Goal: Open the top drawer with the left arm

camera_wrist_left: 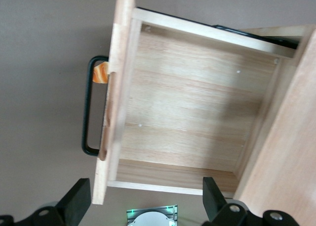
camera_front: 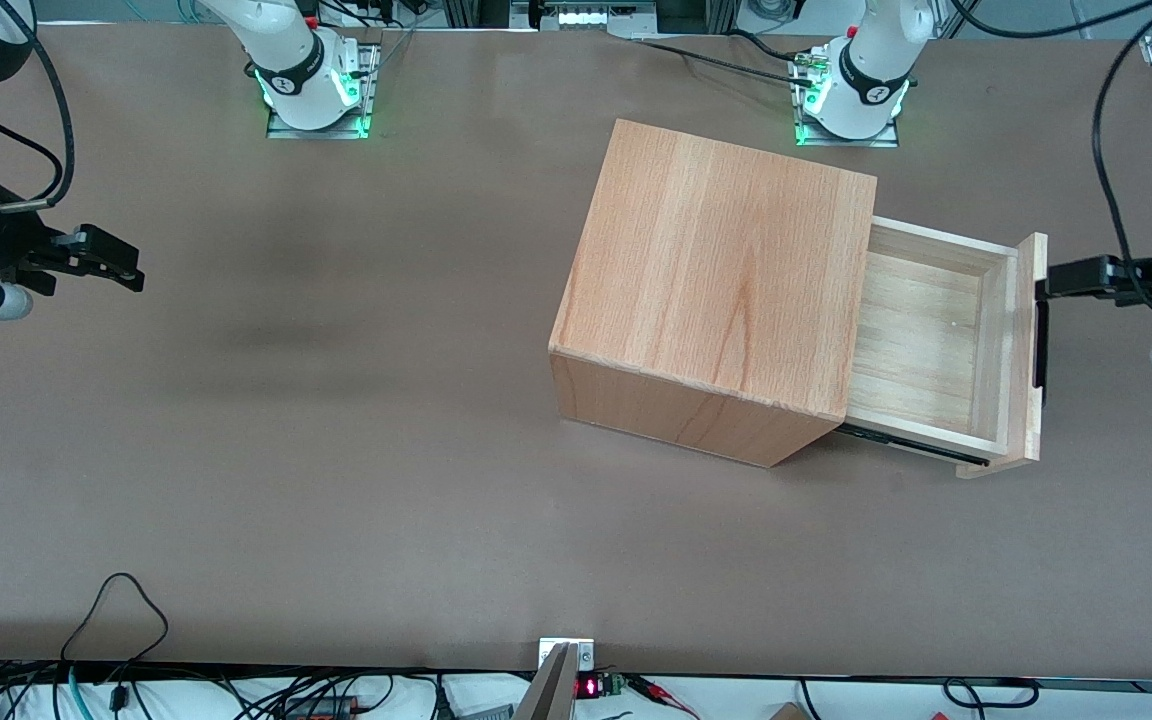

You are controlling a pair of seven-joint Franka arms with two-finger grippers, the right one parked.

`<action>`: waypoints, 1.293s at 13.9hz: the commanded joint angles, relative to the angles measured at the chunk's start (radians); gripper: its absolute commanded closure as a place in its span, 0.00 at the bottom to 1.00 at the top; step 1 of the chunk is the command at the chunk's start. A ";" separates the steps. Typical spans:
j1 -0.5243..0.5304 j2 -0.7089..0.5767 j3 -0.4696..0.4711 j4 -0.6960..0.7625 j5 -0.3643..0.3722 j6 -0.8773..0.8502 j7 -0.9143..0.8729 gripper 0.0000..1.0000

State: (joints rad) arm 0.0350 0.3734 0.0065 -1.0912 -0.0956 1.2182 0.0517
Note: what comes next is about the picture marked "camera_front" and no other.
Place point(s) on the light wooden drawer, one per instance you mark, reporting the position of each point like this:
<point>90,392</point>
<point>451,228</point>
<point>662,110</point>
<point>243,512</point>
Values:
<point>936,340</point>

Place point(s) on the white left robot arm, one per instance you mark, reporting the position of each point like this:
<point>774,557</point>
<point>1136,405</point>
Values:
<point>866,80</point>

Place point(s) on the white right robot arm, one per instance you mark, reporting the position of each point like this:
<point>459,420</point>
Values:
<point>296,60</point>

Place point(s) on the light wooden cabinet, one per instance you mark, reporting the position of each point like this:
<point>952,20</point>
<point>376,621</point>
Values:
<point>716,270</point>

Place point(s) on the orange and black device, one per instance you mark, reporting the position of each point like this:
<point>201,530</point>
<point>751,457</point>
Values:
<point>326,708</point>

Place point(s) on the device with white lights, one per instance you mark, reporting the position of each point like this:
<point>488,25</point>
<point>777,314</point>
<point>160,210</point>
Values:
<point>586,15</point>

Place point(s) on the red and black clip leads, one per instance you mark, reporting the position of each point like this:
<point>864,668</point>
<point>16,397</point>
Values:
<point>661,692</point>

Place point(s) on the red digit display module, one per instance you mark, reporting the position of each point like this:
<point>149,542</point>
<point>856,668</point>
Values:
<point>588,687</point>

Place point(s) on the black drawer slide rail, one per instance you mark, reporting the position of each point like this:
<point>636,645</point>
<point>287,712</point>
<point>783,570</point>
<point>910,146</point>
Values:
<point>921,447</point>

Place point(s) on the small metal bracket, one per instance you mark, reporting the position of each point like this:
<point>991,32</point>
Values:
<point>586,655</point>

